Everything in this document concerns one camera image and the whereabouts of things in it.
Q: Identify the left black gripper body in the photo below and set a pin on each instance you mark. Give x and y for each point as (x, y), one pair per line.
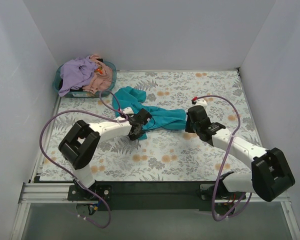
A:
(136, 128)

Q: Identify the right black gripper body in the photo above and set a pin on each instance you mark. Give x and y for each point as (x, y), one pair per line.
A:
(190, 125)

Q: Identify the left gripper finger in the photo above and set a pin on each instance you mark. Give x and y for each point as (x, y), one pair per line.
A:
(132, 136)
(138, 131)

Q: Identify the teal t shirt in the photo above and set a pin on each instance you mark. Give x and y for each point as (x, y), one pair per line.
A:
(128, 97)

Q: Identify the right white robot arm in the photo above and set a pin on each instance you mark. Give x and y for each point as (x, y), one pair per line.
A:
(270, 172)

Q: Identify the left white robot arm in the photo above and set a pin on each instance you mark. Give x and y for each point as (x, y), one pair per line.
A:
(80, 143)

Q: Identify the floral table mat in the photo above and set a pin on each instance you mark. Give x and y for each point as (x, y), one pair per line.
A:
(165, 155)

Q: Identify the teal plastic laundry basket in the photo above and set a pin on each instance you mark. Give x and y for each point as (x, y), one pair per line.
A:
(58, 81)

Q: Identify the pink t shirt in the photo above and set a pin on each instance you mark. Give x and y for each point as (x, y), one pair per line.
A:
(101, 76)

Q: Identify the lilac t shirt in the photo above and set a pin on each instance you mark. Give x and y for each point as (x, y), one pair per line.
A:
(76, 73)

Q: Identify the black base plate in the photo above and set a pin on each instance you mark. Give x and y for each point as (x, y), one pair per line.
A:
(156, 195)

